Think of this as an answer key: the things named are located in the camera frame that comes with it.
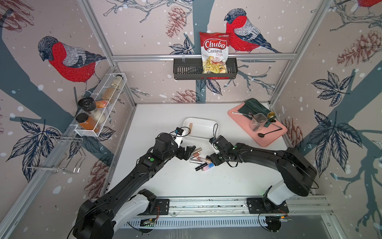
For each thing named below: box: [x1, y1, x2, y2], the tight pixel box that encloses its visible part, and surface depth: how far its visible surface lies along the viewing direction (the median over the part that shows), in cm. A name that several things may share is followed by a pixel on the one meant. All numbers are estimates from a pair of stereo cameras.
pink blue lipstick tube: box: [202, 162, 215, 172], surface depth 87 cm
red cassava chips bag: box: [199, 31, 231, 74], surface depth 85 cm
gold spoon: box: [267, 111, 276, 119], surface depth 99 cm
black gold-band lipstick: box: [194, 162, 208, 172], surface depth 87 cm
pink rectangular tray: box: [227, 103, 288, 147], surface depth 106 cm
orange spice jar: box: [75, 112, 97, 130], surface depth 63 cm
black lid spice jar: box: [77, 96, 106, 124], surface depth 65 cm
